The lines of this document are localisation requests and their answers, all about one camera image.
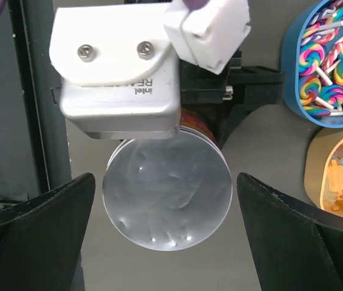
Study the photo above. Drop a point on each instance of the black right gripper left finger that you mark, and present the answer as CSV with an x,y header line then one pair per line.
x,y
41,239

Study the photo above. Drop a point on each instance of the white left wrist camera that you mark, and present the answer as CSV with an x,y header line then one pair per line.
x,y
119,64

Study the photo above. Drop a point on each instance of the orange candy tray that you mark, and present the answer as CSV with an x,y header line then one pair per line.
x,y
323,176

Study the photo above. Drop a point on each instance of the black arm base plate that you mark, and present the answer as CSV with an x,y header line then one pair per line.
x,y
33,145

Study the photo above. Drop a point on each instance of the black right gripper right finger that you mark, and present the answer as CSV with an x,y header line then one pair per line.
x,y
294,245

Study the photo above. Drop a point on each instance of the blue candy tray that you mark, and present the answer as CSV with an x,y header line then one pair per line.
x,y
312,57

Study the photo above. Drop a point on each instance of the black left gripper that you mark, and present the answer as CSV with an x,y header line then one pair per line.
x,y
223,101

